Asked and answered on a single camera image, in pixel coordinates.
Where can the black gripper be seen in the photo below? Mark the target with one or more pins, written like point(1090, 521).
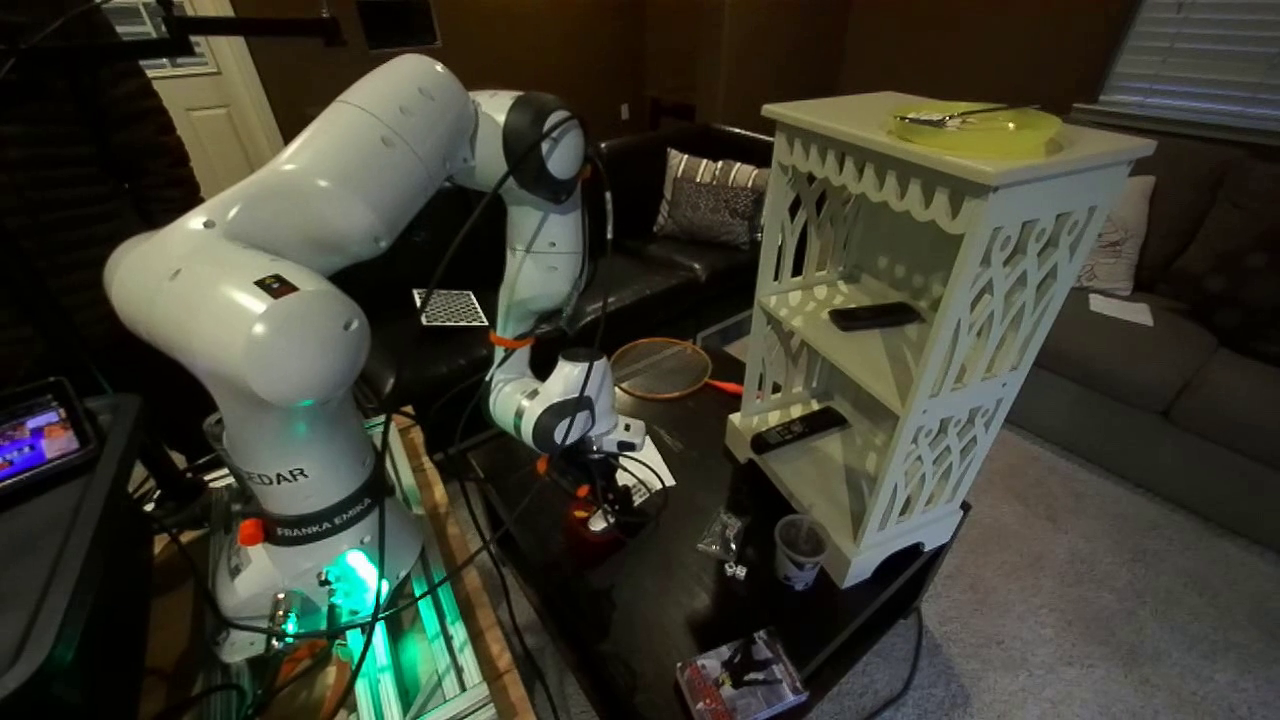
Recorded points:
point(627, 465)

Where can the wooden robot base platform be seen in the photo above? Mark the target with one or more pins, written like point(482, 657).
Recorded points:
point(380, 621)

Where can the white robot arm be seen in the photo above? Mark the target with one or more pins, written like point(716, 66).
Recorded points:
point(250, 298)

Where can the black remote lower shelf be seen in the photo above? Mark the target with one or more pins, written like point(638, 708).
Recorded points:
point(798, 429)

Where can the black remote shelf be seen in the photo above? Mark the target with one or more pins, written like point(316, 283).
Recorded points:
point(798, 429)
point(867, 318)

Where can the black remote middle shelf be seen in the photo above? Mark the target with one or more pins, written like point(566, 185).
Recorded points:
point(867, 318)

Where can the white lattice shelf unit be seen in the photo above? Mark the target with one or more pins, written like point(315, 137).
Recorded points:
point(980, 250)

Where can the crumpled clear wrapper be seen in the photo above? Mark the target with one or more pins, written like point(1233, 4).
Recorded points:
point(726, 546)

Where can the black leather sofa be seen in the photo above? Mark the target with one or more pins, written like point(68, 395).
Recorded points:
point(638, 283)

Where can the checkered card on sofa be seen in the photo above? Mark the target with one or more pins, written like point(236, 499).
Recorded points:
point(451, 310)

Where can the patterned throw pillow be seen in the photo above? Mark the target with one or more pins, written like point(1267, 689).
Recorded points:
point(710, 198)

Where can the spoon on plate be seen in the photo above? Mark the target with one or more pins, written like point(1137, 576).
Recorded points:
point(933, 119)

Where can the white paper on couch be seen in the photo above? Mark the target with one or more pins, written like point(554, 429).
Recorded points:
point(1120, 310)

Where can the yellow plate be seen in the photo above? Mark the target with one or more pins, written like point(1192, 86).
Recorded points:
point(1013, 134)

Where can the light cushion on couch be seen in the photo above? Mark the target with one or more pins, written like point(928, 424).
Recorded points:
point(1120, 240)

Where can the white door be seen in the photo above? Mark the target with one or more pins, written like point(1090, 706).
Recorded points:
point(211, 89)

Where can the grey fabric couch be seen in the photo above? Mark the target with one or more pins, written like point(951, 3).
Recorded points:
point(1185, 409)

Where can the tablet screen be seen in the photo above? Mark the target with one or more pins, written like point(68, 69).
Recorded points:
point(46, 434)

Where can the window blinds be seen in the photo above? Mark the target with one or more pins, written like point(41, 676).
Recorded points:
point(1198, 66)

